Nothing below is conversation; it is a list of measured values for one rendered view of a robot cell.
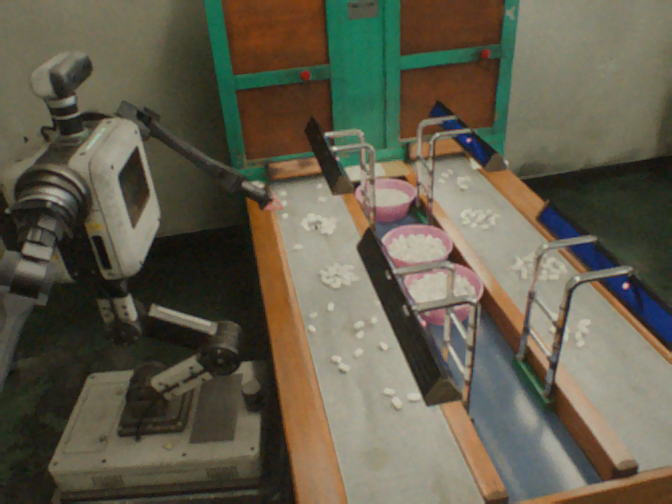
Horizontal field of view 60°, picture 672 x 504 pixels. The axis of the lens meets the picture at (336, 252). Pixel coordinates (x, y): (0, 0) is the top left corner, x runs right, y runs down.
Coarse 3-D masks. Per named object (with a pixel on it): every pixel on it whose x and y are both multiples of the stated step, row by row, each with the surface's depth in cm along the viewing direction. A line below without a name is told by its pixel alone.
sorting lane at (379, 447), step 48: (288, 192) 268; (288, 240) 233; (336, 240) 231; (336, 336) 182; (384, 336) 181; (336, 384) 165; (384, 384) 164; (336, 432) 151; (384, 432) 150; (432, 432) 149; (384, 480) 138; (432, 480) 137
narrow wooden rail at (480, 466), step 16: (352, 208) 247; (368, 224) 235; (448, 416) 150; (464, 416) 150; (464, 432) 145; (464, 448) 141; (480, 448) 141; (480, 464) 137; (480, 480) 134; (496, 480) 133; (496, 496) 130
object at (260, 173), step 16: (496, 144) 290; (352, 160) 278; (368, 160) 280; (384, 160) 282; (256, 176) 272; (304, 176) 282; (320, 176) 281; (240, 208) 280; (256, 272) 305; (256, 288) 310
